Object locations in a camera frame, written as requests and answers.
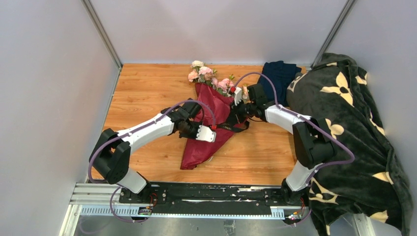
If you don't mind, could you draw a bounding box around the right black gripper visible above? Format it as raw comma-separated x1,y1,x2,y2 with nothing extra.
226,98,256,124

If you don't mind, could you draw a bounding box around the black printed ribbon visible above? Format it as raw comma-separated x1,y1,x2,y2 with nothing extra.
215,111,250,133

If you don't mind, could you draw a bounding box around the maroon wrapping paper sheet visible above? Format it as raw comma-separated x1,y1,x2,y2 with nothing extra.
180,83,249,170

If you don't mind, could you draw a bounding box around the pink fake flower bunch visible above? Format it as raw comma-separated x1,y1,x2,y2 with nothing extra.
187,60,235,105

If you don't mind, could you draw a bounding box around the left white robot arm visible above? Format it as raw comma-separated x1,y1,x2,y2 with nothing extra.
88,99,204,203

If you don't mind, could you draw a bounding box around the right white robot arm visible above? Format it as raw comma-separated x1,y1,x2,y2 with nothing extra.
228,84,336,206

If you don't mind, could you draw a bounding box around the dark blue folded cloth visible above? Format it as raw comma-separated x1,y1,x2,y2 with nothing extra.
257,60,301,107

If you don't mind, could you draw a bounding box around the black floral blanket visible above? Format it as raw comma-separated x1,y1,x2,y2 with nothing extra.
287,53,414,236

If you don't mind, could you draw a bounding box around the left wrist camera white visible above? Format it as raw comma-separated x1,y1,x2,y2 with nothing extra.
195,125,216,143

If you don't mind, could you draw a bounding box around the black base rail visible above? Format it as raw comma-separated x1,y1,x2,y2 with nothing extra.
119,182,308,218

